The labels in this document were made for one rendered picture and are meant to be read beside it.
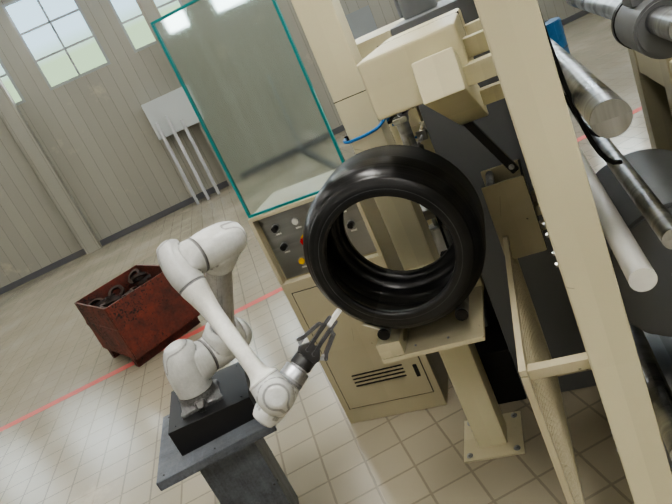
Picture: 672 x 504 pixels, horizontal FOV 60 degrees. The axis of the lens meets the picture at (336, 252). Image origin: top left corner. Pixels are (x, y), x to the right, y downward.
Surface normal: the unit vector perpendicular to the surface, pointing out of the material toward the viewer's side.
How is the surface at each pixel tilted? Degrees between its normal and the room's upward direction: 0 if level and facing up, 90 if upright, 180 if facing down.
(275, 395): 69
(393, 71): 90
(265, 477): 90
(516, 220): 90
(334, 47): 90
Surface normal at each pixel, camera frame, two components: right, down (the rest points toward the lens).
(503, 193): -0.21, 0.43
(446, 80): -0.32, 0.14
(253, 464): 0.22, 0.25
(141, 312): 0.64, 0.00
